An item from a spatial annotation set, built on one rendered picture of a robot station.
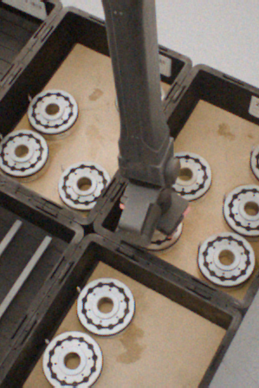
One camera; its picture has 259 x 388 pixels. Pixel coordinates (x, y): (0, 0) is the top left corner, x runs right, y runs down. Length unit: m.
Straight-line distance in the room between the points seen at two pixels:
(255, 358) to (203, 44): 0.74
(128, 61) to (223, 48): 0.84
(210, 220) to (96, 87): 0.38
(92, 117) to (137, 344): 0.47
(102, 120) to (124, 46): 0.58
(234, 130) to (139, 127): 0.49
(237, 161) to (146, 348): 0.40
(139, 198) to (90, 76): 0.48
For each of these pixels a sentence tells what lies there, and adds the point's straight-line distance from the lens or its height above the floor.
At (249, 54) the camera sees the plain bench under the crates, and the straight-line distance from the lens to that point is 1.57.
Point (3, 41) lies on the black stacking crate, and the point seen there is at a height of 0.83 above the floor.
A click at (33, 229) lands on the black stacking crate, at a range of 1.23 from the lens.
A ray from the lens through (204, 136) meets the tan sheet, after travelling 1.29.
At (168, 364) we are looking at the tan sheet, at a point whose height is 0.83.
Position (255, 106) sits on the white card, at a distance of 1.26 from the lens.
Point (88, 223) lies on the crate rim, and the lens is 1.11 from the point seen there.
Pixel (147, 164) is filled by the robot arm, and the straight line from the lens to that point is 0.90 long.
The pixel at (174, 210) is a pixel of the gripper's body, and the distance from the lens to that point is 1.08.
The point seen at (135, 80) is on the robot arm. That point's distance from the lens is 0.78.
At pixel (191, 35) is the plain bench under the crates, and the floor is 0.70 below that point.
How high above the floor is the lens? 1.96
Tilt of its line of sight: 66 degrees down
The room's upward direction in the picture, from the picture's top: 6 degrees counter-clockwise
